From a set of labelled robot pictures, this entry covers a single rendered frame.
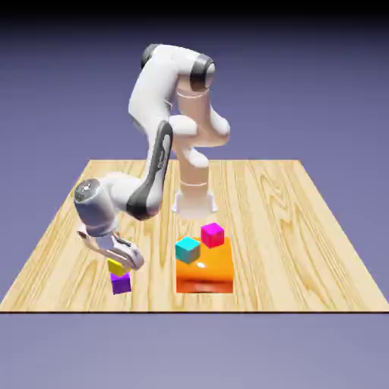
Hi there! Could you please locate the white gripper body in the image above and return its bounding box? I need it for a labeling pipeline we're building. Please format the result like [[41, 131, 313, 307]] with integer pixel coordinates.
[[77, 230, 145, 270]]

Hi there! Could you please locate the small yellow cube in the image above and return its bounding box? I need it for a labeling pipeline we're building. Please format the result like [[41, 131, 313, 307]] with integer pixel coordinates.
[[107, 258, 132, 278]]

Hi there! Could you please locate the small purple cube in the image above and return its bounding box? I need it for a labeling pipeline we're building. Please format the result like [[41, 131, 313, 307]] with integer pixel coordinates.
[[109, 272, 132, 296]]

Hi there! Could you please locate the small cyan cube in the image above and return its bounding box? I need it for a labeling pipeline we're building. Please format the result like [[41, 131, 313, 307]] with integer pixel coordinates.
[[175, 236, 201, 264]]

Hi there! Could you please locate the small magenta cube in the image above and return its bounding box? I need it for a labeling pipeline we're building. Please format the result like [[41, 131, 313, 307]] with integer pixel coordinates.
[[200, 222, 226, 249]]

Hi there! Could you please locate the large orange box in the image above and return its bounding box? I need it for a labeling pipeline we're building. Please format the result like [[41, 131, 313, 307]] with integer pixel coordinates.
[[176, 236, 235, 295]]

